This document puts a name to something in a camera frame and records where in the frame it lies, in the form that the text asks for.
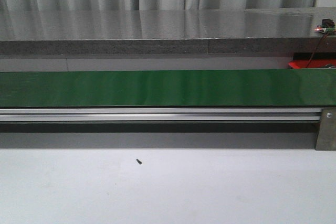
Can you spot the small green circuit board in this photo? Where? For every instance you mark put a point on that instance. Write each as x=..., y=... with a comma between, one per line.
x=327, y=26

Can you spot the green conveyor belt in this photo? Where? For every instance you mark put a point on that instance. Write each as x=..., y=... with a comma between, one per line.
x=268, y=87

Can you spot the grey metal support bracket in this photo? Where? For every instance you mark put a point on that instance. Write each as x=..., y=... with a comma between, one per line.
x=326, y=135

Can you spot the red plastic tray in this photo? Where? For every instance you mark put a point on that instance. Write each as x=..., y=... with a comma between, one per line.
x=316, y=64

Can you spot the aluminium conveyor frame rail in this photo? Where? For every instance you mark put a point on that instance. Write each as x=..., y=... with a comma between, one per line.
x=160, y=114

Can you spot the grey stone shelf slab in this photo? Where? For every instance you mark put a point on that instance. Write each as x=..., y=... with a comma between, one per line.
x=113, y=32

